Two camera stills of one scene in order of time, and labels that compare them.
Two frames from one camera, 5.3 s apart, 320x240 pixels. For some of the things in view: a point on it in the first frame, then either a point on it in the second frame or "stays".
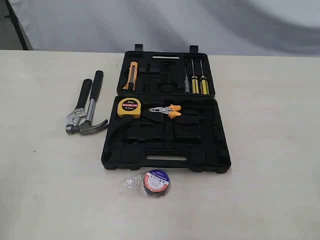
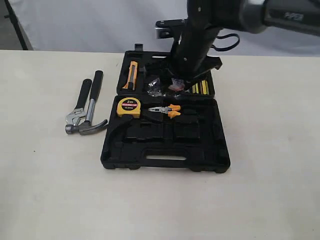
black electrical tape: [154, 183] to [157, 88]
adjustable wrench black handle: [79, 114] stays
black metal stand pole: [12, 15] stays
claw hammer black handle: [82, 128] stays
